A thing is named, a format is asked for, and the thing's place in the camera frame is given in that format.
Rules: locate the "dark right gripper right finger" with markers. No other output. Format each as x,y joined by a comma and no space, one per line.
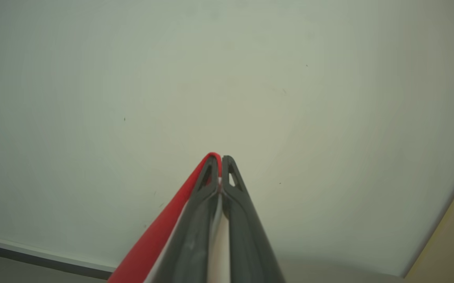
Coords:
246,243

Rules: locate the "dark baseboard strip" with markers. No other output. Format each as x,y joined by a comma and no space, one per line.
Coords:
34,259

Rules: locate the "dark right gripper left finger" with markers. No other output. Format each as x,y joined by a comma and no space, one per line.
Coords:
191,243

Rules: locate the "red and white garment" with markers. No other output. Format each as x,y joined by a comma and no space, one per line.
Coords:
152,243

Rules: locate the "beige panel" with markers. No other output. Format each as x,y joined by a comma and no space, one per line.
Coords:
451,243

